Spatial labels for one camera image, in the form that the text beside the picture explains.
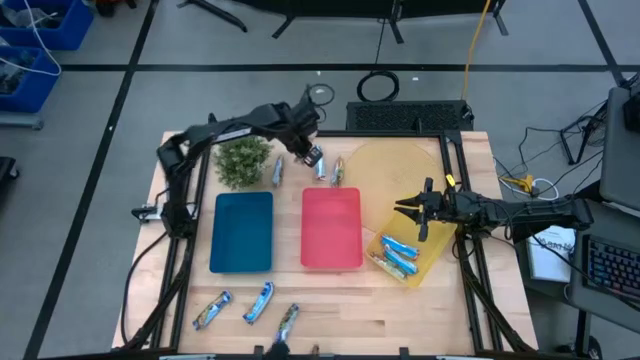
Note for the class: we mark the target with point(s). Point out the black vented box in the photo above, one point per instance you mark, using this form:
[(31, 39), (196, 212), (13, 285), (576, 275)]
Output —
[(400, 116)]

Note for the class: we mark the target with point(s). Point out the blue floor crate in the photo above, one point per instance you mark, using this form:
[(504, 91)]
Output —
[(37, 90), (75, 30)]

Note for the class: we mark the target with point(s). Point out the black stand leg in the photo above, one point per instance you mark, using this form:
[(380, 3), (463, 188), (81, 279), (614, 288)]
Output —
[(220, 17)]

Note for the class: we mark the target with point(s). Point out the red plastic bin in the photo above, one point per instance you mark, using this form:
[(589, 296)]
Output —
[(330, 230)]

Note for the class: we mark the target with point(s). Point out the blue white granola bar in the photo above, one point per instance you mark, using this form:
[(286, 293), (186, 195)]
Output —
[(259, 302)]

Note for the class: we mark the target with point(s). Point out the yellow translucent lid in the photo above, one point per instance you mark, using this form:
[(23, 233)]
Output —
[(390, 170)]

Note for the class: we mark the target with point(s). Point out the grey dolly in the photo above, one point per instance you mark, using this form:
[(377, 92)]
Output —
[(20, 120)]

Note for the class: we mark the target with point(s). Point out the white paper box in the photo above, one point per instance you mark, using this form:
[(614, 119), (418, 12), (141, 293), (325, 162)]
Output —
[(550, 260)]

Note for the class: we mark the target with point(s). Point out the grey panel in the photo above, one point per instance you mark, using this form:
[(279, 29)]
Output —
[(620, 160)]

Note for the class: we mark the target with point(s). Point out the blue plastic bin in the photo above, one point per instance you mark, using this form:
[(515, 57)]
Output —
[(250, 245)]

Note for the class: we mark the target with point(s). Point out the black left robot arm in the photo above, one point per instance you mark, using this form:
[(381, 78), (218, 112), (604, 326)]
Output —
[(225, 131)]

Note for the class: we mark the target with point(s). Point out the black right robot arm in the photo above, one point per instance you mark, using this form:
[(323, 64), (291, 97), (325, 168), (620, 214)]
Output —
[(550, 212)]

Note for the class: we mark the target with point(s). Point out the grey desk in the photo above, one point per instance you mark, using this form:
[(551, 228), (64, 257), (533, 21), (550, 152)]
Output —
[(580, 300)]

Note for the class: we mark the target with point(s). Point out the yellow plastic bin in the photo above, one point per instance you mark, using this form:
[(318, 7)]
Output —
[(435, 245)]

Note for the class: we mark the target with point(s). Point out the black keyboard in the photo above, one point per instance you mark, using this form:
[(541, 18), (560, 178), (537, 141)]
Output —
[(612, 265)]

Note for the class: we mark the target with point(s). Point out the dark green granola bar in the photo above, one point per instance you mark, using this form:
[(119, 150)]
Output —
[(286, 322)]

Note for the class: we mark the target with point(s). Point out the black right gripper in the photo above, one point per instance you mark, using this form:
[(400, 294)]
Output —
[(445, 207)]

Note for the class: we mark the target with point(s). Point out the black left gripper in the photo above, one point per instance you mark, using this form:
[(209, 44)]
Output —
[(301, 140)]

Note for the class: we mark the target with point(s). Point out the green potted plant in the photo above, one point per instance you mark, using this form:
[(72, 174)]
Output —
[(242, 162)]

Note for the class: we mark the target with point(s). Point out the blue yellow granola bar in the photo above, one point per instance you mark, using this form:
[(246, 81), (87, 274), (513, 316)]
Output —
[(212, 310)]

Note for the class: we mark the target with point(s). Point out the multicolour granola bar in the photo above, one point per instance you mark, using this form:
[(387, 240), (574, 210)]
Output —
[(387, 266)]

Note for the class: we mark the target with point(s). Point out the black equipment stand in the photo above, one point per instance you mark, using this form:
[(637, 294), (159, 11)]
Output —
[(350, 7)]

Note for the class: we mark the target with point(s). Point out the black table frame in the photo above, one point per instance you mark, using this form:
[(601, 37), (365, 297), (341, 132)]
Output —
[(375, 134)]

